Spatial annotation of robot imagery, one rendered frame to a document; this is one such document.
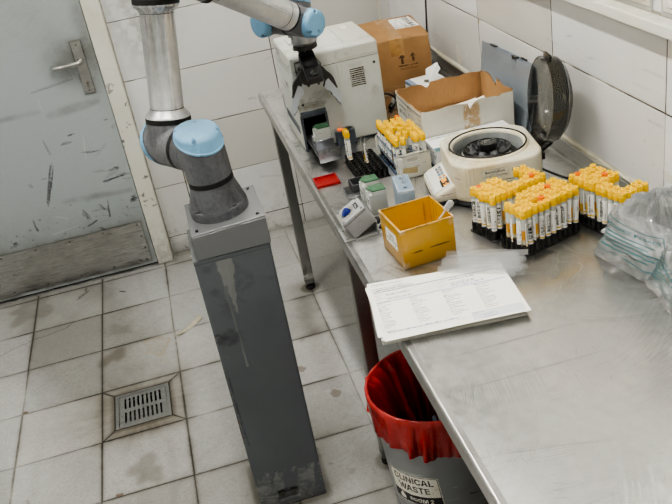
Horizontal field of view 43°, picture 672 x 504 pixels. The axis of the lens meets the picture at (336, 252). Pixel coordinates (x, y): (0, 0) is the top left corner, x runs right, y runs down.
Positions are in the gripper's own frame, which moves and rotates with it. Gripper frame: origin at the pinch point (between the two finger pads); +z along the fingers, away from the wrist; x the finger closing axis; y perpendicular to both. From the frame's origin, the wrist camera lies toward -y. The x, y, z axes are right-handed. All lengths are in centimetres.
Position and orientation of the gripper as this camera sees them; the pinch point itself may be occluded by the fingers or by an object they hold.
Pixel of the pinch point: (318, 111)
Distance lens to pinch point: 253.9
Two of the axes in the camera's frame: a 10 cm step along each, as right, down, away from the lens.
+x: -9.6, 2.6, -1.3
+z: 1.6, 8.6, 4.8
